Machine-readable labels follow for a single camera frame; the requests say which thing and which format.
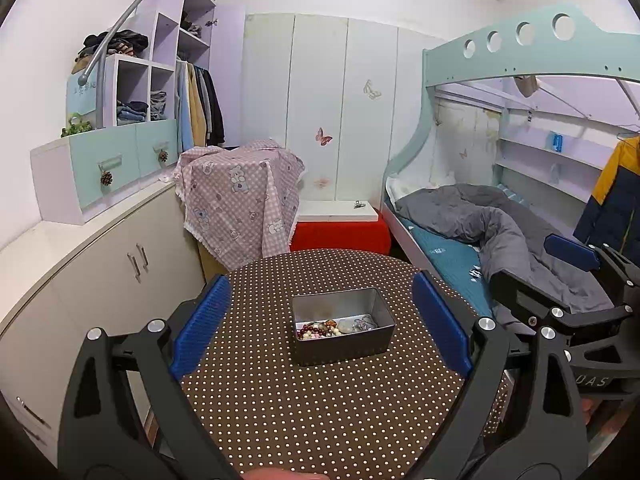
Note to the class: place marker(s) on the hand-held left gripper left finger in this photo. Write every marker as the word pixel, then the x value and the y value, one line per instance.
pixel 200 332

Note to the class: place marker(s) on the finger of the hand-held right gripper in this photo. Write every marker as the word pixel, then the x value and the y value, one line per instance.
pixel 515 292
pixel 570 251

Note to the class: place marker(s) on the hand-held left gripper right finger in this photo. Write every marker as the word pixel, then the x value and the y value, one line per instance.
pixel 442 327

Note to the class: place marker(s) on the pale green jade pendant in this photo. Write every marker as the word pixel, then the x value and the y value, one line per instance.
pixel 345 328

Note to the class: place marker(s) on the grey metal tin box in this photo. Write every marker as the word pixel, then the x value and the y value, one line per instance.
pixel 345 350

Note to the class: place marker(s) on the grey duvet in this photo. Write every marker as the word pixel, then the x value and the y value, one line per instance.
pixel 520 240

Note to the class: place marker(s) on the teal bed sheet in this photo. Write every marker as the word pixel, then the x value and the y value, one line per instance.
pixel 450 260

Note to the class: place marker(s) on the yellow and navy jacket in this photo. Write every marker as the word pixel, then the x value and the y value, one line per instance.
pixel 615 200

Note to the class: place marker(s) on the small blue box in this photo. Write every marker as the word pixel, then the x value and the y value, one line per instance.
pixel 557 142

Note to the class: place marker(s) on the cream low cabinet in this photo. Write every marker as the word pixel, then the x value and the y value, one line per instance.
pixel 75 285

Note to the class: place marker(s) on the pink checked bear cloth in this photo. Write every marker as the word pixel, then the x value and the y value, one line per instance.
pixel 235 195

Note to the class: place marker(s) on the brown dotted tablecloth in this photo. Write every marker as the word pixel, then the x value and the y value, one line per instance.
pixel 325 410

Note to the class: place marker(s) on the white board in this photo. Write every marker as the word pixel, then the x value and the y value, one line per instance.
pixel 330 210

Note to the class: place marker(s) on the beige hanging pouch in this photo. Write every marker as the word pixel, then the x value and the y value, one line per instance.
pixel 526 85

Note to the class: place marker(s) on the pale pink flower sticker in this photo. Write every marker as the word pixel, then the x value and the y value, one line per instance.
pixel 322 182

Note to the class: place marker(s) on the teal drawer unit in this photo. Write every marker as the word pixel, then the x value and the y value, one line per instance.
pixel 115 150

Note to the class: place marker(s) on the pink butterfly sticker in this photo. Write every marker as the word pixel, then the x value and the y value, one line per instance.
pixel 323 136

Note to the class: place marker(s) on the row of hanging clothes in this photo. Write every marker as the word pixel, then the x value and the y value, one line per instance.
pixel 200 105

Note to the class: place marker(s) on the folded blue jeans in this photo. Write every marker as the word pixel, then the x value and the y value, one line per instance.
pixel 132 112

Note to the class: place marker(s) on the folded grey clothes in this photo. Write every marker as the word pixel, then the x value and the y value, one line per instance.
pixel 158 105

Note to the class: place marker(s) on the green artificial plant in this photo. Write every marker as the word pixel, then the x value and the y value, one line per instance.
pixel 77 127

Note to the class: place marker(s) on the beige butterfly sticker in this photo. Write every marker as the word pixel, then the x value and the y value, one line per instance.
pixel 371 89

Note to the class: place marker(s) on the lilac shelf unit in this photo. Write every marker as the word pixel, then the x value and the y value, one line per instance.
pixel 227 50

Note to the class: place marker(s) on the white wardrobe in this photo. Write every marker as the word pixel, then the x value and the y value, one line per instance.
pixel 320 70

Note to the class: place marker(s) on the pile of dark clothes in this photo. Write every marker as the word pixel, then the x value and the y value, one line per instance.
pixel 120 42

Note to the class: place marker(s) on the grey metal handrail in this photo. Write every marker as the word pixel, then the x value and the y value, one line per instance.
pixel 125 15

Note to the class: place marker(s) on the pale green bunk bed frame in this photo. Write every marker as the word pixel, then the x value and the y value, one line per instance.
pixel 450 65

